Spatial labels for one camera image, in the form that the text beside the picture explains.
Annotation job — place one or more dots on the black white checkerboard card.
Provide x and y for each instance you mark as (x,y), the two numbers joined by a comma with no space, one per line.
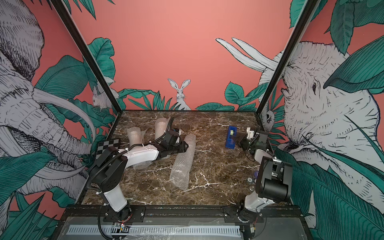
(106,144)

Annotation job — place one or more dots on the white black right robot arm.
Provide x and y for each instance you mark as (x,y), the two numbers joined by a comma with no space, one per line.
(274,181)

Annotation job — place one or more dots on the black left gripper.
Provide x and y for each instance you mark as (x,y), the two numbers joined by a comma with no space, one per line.
(183,146)

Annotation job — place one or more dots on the bubble wrap pile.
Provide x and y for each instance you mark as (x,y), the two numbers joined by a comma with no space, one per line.
(161,127)

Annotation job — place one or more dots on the blue tape dispenser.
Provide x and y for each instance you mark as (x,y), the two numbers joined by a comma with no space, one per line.
(230,139)

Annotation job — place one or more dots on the bubble wrap sheet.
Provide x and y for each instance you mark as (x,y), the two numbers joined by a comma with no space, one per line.
(136,136)
(180,172)

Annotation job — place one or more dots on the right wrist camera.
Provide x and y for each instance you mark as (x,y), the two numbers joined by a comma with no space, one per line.
(250,133)

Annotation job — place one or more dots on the white slotted cable duct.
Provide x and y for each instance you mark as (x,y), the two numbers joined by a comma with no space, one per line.
(223,231)

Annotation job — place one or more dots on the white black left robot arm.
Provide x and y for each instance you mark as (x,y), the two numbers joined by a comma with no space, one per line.
(109,169)

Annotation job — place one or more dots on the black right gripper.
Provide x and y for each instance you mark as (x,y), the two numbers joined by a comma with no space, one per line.
(241,142)

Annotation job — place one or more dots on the black front mounting rail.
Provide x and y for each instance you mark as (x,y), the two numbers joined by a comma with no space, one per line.
(140,213)

